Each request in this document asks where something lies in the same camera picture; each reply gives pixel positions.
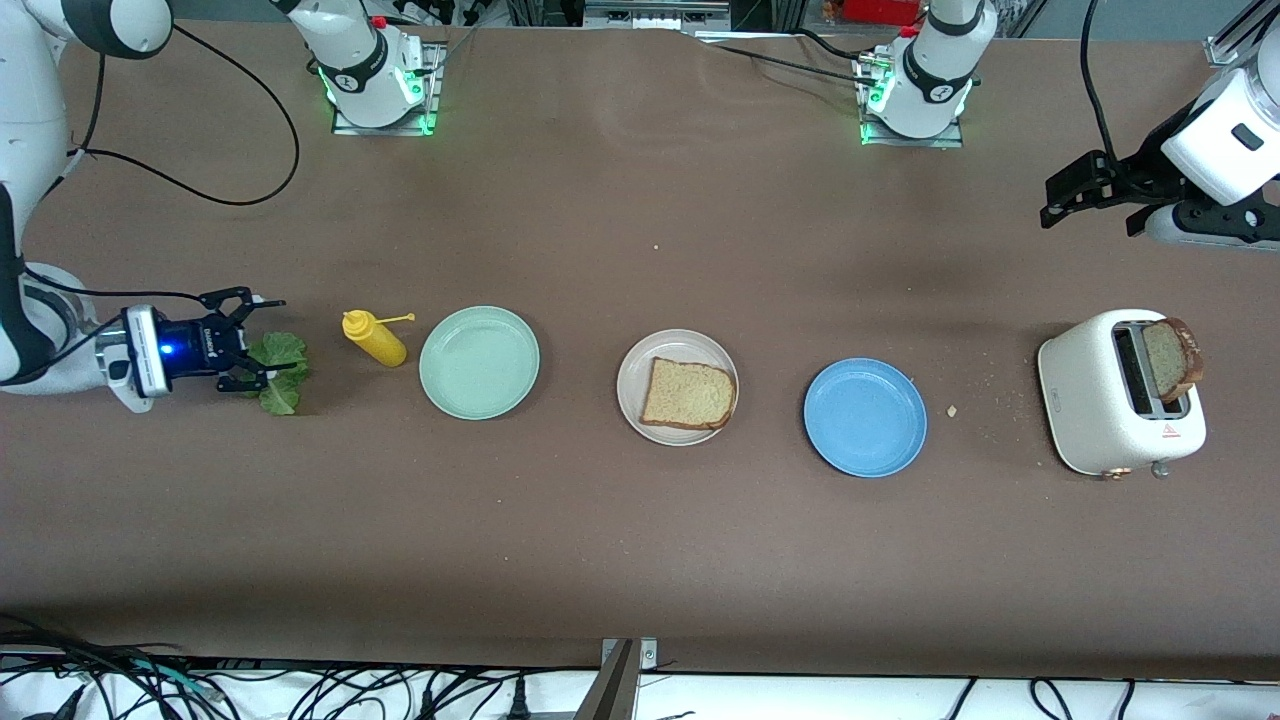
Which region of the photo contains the white toaster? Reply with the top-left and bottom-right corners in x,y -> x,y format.
1037,308 -> 1208,479

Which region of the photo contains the grey metal bar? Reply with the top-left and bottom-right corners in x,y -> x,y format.
573,640 -> 637,720

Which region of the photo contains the light bread slice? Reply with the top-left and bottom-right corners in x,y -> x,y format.
640,357 -> 739,432

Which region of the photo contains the teal cable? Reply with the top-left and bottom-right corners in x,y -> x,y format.
125,658 -> 217,699

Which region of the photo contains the yellow squeeze bottle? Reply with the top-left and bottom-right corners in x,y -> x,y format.
342,309 -> 416,368

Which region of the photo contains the long black arm cable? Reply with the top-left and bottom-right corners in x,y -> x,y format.
1079,0 -> 1123,167
70,25 -> 301,209

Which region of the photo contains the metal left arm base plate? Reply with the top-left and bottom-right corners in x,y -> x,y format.
857,50 -> 967,150

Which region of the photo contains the long black right arm cable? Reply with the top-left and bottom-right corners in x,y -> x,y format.
70,25 -> 301,209

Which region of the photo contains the aluminium frame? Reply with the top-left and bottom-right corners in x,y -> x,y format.
583,0 -> 732,32

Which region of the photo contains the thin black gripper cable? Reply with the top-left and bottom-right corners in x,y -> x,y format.
20,265 -> 207,381

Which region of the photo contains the red box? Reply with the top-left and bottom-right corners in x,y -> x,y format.
843,0 -> 927,26

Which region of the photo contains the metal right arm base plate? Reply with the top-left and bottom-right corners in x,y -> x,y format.
330,40 -> 446,137

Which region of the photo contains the mint green plate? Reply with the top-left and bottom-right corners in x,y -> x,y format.
418,305 -> 542,421

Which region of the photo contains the blue plate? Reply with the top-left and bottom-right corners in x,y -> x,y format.
803,358 -> 929,479

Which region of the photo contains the green lettuce leaf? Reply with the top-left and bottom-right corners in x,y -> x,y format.
240,332 -> 311,416

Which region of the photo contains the black base cable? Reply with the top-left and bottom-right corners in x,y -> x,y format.
700,40 -> 881,87
795,28 -> 867,59

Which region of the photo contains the long black left arm cable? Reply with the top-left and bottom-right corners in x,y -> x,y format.
1079,0 -> 1123,167

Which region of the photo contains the beige plate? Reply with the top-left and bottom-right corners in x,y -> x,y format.
616,329 -> 741,447

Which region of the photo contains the dark crust bread slice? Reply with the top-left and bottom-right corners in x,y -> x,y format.
1141,317 -> 1205,404

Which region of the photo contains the metal table edge bracket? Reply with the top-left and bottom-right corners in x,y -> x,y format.
600,638 -> 659,671

